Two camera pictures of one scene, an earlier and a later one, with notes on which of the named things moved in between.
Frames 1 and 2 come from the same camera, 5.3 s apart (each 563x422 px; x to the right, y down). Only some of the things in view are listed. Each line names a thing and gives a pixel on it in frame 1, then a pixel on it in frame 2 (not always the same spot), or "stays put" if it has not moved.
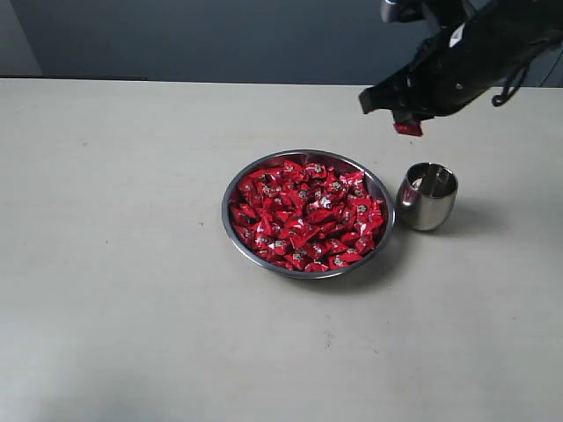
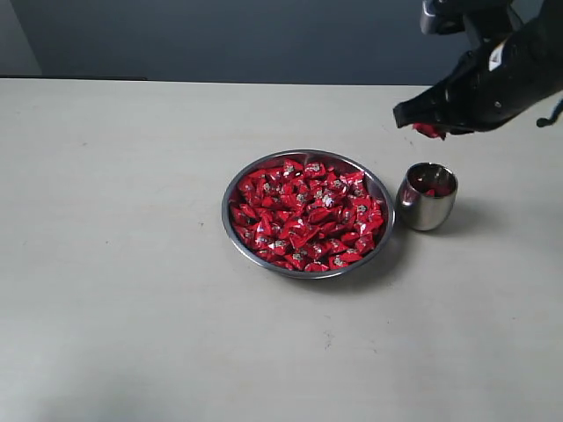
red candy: (409, 128) -> (437, 191)
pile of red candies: (307, 216) stays put
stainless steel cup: (426, 195) stays put
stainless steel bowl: (308, 214) stays put
